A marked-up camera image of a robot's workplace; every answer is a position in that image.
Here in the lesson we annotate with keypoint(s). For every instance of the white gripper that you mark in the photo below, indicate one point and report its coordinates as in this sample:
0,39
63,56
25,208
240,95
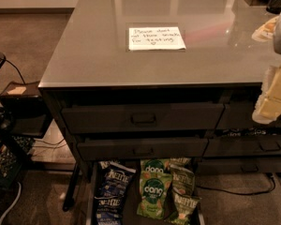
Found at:
268,109

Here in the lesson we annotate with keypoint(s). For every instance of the green dang chip bag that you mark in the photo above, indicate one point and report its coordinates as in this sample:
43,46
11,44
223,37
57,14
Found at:
155,165
153,192

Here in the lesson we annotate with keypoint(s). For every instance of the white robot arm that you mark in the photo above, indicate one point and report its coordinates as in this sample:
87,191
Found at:
268,105

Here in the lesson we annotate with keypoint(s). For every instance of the top right drawer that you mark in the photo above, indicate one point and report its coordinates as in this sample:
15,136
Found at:
239,115

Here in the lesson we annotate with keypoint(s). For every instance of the middle right drawer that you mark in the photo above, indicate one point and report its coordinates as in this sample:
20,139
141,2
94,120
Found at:
255,146

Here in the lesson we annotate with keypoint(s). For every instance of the top left drawer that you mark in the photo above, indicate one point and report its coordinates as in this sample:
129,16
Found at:
142,117

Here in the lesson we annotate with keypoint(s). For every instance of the middle left drawer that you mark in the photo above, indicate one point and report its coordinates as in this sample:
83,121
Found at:
142,148

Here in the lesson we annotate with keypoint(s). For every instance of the upper green Kettle chip bag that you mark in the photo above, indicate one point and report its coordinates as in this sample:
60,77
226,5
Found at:
183,180

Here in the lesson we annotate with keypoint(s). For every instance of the green kettle chip bag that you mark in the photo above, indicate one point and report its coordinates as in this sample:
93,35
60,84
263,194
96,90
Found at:
183,180
184,208

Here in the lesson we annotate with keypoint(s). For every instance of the dark grey drawer cabinet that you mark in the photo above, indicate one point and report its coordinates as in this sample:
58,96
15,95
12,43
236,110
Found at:
221,64

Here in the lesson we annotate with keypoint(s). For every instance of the lower green Kettle chip bag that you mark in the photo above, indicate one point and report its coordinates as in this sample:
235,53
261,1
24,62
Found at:
184,208

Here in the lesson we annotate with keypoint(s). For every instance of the upper blue Kettle chip bag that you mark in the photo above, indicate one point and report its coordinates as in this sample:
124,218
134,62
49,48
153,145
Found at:
116,180

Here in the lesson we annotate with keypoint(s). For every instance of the blue kettle chip bag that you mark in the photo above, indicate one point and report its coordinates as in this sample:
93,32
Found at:
109,210
116,180
104,164

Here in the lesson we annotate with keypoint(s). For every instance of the rear blue Kettle chip bag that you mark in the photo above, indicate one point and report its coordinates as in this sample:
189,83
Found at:
104,164

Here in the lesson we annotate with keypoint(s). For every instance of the open bottom drawer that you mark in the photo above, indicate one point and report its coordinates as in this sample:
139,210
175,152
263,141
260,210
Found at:
133,198

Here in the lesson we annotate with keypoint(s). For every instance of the lower blue Kettle chip bag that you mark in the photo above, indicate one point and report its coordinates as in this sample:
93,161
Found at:
109,210

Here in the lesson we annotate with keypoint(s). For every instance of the white handwritten paper note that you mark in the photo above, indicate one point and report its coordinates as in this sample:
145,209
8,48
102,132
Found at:
155,38

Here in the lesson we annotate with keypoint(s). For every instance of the black box with label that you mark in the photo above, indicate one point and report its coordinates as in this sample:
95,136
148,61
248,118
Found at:
31,116

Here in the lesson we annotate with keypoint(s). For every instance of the black crate with items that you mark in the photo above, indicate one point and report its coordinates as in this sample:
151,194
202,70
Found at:
10,164

